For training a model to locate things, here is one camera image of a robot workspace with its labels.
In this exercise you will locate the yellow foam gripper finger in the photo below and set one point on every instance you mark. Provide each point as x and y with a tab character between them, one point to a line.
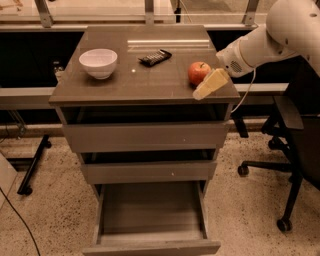
213	81

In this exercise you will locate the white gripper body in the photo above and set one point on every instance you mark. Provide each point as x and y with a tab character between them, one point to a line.
230	62

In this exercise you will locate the red apple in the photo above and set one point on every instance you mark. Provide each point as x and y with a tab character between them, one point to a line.
197	72

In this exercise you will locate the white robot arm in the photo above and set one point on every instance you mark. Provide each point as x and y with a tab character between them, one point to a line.
292	28

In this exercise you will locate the grey top drawer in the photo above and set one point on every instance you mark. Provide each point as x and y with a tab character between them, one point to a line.
87	138

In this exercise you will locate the grey drawer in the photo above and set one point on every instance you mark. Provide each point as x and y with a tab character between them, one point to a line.
152	219
149	166
87	138

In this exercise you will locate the grey drawer cabinet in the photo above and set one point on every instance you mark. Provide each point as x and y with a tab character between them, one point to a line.
135	93

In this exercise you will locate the grey middle drawer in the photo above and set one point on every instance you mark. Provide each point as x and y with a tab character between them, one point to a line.
149	166

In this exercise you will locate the grey bottom drawer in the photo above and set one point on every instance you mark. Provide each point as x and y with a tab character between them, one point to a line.
152	219

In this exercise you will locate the black snack bar wrapper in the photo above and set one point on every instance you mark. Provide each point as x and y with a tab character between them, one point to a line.
155	58

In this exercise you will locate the black office chair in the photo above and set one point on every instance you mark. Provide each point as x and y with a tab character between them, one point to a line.
294	125

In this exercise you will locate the white ceramic bowl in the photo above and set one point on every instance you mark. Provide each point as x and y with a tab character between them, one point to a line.
99	63

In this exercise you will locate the metal window railing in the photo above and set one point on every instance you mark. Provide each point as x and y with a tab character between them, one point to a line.
27	15

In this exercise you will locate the black table leg base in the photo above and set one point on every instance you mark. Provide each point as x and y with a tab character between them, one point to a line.
25	187

